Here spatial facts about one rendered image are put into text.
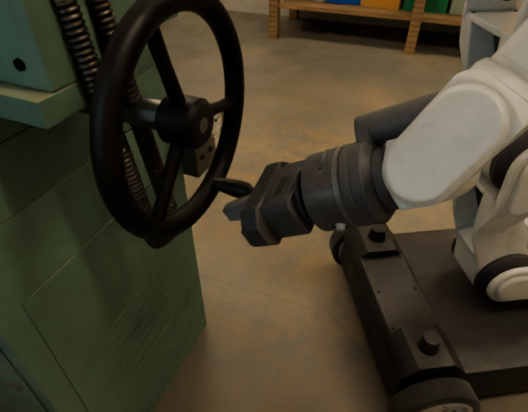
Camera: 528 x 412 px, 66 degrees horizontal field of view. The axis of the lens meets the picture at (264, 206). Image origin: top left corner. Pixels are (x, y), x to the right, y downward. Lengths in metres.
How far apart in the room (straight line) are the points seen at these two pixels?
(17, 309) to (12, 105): 0.29
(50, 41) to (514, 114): 0.40
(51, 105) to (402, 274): 0.96
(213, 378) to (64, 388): 0.48
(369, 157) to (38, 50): 0.32
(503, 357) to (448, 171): 0.83
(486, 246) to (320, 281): 0.54
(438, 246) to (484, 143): 0.99
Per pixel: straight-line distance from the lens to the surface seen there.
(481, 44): 0.85
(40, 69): 0.46
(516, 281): 1.10
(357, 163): 0.40
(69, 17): 0.45
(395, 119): 0.41
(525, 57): 0.39
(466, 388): 1.05
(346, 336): 1.26
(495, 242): 1.05
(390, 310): 1.09
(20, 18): 0.44
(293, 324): 1.26
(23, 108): 0.47
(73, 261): 0.68
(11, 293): 0.63
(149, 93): 0.74
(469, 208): 1.08
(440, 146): 0.36
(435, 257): 1.29
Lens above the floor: 1.04
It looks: 40 degrees down
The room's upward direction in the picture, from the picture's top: straight up
